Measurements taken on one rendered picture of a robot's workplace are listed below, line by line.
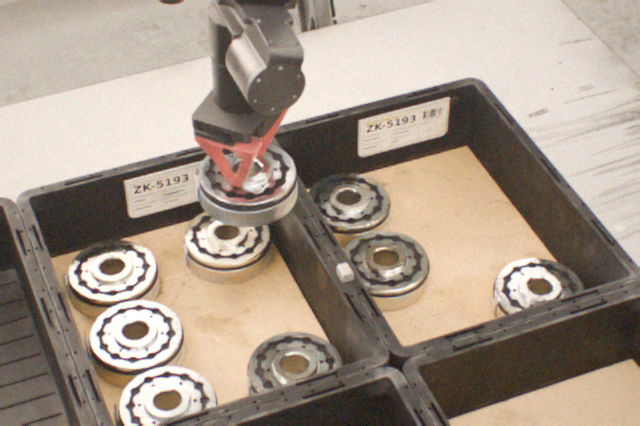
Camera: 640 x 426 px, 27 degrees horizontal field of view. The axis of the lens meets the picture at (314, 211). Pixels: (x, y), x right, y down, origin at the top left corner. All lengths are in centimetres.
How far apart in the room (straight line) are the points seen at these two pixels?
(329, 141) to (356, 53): 50
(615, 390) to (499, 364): 15
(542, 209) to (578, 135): 41
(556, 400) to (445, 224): 30
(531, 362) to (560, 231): 21
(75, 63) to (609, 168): 173
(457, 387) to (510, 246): 28
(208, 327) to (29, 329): 20
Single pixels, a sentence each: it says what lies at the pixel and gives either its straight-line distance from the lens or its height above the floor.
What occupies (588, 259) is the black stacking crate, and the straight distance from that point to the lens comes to 156.
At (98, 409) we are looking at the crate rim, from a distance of 134.
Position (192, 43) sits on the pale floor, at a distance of 341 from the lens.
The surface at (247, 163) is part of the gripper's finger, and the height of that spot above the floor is 109.
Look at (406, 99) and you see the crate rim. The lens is 168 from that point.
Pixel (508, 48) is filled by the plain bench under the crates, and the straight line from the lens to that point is 219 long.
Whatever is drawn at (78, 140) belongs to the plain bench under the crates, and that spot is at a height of 70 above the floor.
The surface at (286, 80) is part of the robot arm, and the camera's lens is 122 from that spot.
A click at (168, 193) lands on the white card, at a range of 163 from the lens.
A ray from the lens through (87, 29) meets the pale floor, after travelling 349.
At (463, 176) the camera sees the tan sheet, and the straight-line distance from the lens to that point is 173.
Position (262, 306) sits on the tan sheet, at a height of 83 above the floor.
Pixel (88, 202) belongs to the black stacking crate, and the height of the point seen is 90.
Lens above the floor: 195
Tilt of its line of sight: 42 degrees down
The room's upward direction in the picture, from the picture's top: straight up
